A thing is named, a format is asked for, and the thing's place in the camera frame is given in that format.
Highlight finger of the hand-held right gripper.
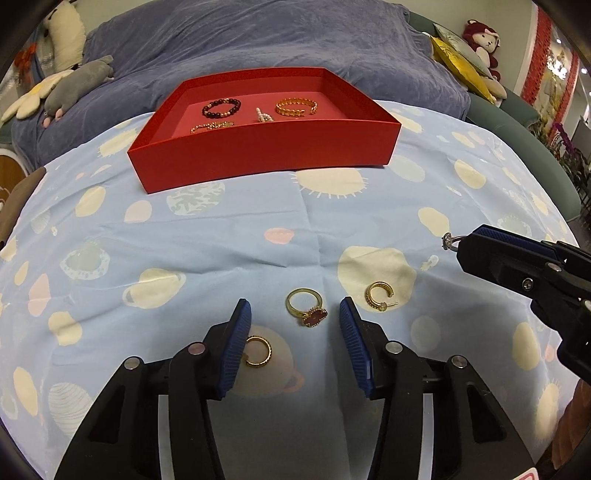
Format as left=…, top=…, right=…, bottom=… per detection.
left=466, top=224, right=591, bottom=267
left=458, top=235, right=549, bottom=299

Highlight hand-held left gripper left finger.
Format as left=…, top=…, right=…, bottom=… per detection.
left=54, top=298, right=252, bottom=480

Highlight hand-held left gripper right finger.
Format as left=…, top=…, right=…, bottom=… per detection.
left=339, top=296, right=536, bottom=480

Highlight gold hoop earring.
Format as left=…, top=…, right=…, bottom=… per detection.
left=365, top=281, right=399, bottom=315
left=242, top=335, right=273, bottom=367

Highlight gold ring with red clover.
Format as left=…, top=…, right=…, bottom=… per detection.
left=285, top=288, right=326, bottom=328

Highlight red cardboard box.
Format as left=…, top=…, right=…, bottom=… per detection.
left=127, top=67, right=402, bottom=195

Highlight thin gold chain bracelet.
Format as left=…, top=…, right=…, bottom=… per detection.
left=191, top=120, right=235, bottom=134

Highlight dark bead bracelet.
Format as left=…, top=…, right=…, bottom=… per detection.
left=202, top=96, right=242, bottom=118

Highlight gold cuff bracelet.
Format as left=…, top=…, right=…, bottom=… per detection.
left=275, top=97, right=319, bottom=117

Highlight person's right forearm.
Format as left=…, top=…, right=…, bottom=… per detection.
left=549, top=381, right=591, bottom=472

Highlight green plants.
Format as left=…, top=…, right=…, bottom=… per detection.
left=531, top=117, right=591, bottom=213

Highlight green sofa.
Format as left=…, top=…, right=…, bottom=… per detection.
left=406, top=9, right=583, bottom=222

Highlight yellow cushion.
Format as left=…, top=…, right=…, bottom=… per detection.
left=429, top=36, right=497, bottom=104

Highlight red monkey plush toy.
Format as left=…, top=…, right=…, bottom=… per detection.
left=462, top=19, right=502, bottom=81

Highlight grey cushion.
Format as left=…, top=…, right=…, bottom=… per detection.
left=433, top=23, right=492, bottom=77

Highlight round wooden panel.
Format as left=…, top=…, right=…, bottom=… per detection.
left=0, top=148, right=28, bottom=204

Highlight grey plush toy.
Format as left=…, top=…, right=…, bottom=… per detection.
left=42, top=55, right=115, bottom=127

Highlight blue plush blanket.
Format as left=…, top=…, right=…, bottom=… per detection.
left=10, top=0, right=472, bottom=167

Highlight cream flower cushion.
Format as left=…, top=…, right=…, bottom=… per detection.
left=0, top=69, right=75, bottom=123

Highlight cream long pillow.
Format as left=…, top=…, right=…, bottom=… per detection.
left=44, top=0, right=87, bottom=72

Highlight red ribbon bow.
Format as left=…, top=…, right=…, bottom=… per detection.
left=14, top=41, right=38, bottom=71

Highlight red wall hanging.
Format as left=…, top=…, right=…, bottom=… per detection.
left=522, top=7, right=580, bottom=134

